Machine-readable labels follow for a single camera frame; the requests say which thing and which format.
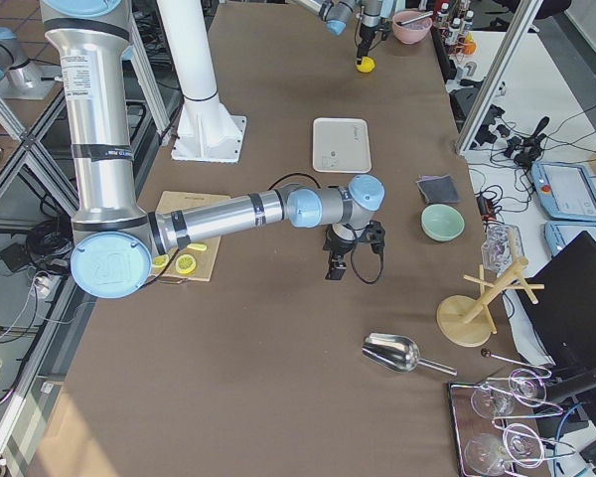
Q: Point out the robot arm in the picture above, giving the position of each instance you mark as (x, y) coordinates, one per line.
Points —
(373, 20)
(115, 241)

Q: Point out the aluminium frame post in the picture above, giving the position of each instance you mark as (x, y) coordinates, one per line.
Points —
(518, 28)

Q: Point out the wine glass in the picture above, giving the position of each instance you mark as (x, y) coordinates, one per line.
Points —
(490, 403)
(527, 387)
(523, 445)

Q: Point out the black glass rack tray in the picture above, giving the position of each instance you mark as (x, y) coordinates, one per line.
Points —
(479, 441)

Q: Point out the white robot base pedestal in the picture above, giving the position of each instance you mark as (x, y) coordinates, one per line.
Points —
(206, 131)

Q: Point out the clear glass container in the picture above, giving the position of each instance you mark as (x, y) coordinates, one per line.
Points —
(502, 245)

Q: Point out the cream rabbit tray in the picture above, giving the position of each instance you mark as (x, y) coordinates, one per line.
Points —
(341, 145)

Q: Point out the yellow lemon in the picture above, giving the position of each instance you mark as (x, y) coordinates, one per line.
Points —
(365, 65)

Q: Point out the blue teach pendant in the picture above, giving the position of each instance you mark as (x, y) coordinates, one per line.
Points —
(558, 234)
(565, 191)

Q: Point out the pink bowl with ice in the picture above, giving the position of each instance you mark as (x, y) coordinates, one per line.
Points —
(410, 27)

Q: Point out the black monitor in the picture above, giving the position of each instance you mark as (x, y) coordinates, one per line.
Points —
(564, 318)

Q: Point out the mint green bowl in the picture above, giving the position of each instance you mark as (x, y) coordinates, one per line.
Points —
(442, 222)

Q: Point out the grey folded cloth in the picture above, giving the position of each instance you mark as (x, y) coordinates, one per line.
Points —
(438, 189)

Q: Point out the wooden mug tree stand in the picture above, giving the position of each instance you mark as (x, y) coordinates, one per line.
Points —
(467, 321)

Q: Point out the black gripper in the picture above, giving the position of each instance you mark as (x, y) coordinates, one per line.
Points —
(336, 244)
(365, 35)

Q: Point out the lemon slice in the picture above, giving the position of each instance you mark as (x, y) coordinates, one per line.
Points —
(160, 262)
(185, 264)

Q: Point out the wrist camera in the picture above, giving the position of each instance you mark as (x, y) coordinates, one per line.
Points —
(375, 234)

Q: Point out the metal scoop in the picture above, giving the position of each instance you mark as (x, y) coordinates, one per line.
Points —
(399, 353)

